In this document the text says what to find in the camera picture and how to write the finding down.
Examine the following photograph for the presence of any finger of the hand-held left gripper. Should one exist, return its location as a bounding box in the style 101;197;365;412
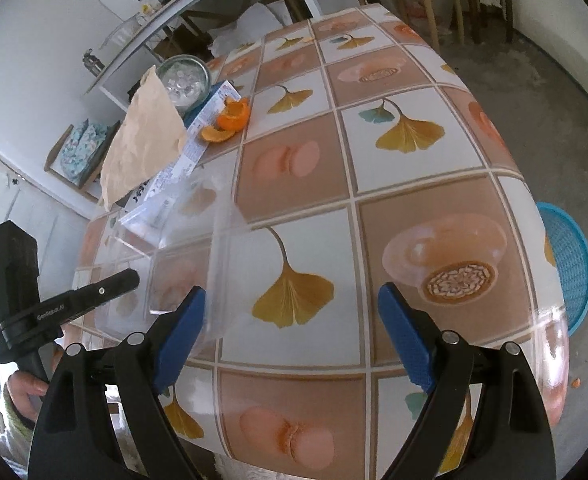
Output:
71;268;140;313

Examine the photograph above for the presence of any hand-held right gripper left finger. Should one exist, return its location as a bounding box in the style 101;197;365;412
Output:
28;285;207;480

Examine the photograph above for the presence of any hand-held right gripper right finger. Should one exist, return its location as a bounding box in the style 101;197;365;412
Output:
378;282;557;480

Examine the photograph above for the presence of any clear plastic container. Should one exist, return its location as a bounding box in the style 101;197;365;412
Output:
76;170;255;356

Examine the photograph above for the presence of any white printed box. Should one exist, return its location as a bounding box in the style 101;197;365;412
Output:
121;80;242;241

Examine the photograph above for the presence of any blue plastic basket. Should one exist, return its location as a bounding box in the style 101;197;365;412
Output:
535;201;588;338

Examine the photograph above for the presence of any large orange peel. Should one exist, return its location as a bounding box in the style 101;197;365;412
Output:
216;96;251;131

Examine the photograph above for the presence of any person's left forearm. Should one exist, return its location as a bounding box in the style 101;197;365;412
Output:
0;385;37;466

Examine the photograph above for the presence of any person's left hand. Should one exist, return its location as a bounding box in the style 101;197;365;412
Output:
11;369;50;409

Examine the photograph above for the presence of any white door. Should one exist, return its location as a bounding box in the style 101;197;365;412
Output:
0;130;89;301

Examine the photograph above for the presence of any light wooden chair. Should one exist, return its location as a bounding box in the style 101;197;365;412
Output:
44;117;124;201

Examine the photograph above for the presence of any floral cushion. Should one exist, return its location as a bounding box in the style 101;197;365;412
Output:
60;119;122;186

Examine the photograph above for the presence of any white fluffy garment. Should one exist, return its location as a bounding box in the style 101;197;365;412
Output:
214;460;275;480

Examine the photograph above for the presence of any brown paper bag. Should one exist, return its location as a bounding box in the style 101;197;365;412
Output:
98;66;189;208

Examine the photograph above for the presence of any ginkgo print tablecloth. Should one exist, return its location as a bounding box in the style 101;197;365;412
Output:
71;2;572;480

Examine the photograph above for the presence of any small orange peel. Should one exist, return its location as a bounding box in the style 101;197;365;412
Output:
200;125;235;144

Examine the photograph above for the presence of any metal bowl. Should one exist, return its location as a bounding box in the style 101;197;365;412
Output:
156;55;212;113

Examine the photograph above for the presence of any clear plastic tray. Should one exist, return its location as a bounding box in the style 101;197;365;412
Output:
101;12;144;48

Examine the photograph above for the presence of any white sack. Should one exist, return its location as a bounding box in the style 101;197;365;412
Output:
211;2;295;61

